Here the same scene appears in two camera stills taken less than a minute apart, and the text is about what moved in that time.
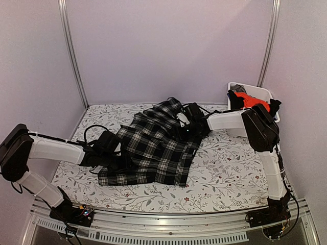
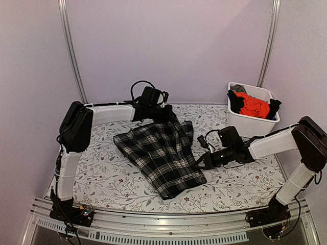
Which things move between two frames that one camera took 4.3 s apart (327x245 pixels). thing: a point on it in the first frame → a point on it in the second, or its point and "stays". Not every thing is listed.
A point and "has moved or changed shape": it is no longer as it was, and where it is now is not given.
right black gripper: x=179 y=133 → x=206 y=167
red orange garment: x=249 y=101 stays
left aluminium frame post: x=63 y=8 stays
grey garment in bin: x=238 y=88 stays
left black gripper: x=125 y=166 → x=168 y=115
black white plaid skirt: x=158 y=152 has moved or changed shape
